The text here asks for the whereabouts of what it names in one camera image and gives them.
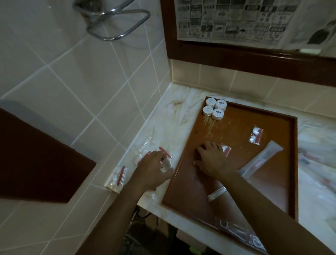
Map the person's right hand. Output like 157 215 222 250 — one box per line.
193 141 240 182

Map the person's left hand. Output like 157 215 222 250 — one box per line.
133 150 174 192

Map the white round item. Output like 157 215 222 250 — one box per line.
160 157 172 174

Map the person's left forearm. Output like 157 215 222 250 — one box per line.
69 175 158 255

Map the person's right forearm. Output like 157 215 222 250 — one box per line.
220 168 335 255

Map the brown wooden tray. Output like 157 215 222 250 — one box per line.
161 96 300 245

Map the clear packet with red stick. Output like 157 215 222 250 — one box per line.
109 165 129 188
158 146 173 160

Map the clear packet with white tube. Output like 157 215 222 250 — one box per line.
137 127 160 158

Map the clear packet with white stick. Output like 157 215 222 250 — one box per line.
207 186 227 203

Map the clear packet with cotton pads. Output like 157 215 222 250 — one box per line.
248 126 263 145

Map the white toothbrush packet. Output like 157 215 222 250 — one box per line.
237 140 284 180

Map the pipe under counter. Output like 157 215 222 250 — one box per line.
131 206 159 237

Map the clear packet with floss picks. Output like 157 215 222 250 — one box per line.
214 216 268 252

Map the dark brown wooden panel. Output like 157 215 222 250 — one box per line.
0 107 97 204

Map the newspaper sheet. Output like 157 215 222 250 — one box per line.
174 0 336 51

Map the chrome towel rack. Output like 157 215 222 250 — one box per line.
72 0 151 42

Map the dark wooden mirror frame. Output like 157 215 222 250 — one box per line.
160 0 336 88

